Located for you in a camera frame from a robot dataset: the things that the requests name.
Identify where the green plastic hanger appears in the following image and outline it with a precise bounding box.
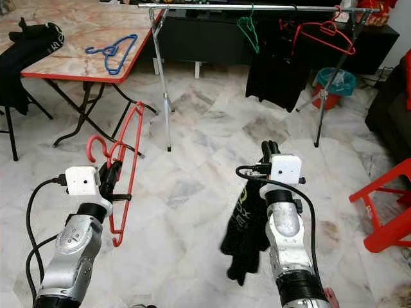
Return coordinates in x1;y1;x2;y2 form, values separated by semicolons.
236;5;261;55

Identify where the marble top folding table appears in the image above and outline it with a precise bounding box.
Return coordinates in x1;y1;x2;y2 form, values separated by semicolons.
0;0;161;161

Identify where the black shirt with green logo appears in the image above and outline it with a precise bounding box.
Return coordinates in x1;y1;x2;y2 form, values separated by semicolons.
220;173;274;286

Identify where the red bucket with teal bag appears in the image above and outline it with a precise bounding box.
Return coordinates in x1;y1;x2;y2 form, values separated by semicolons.
311;67;357;111

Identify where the black garment with white print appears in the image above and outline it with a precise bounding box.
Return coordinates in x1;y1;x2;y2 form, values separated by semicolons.
0;18;66;117

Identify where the blue plastic hanger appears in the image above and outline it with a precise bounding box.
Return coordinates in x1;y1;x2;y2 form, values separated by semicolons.
85;33;139;76

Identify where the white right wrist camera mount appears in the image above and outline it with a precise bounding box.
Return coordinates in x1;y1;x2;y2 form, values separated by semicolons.
257;154;304;201

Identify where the black TV console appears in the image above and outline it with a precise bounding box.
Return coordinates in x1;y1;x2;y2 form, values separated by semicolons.
154;0;400;74

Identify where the red plastic stool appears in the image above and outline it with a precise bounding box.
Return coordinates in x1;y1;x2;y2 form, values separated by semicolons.
349;157;411;254

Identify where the red doll figurine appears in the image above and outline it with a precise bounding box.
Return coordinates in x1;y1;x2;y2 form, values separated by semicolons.
356;0;399;26

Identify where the black metal chair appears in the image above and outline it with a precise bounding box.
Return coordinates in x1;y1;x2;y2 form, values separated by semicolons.
0;96;53;162

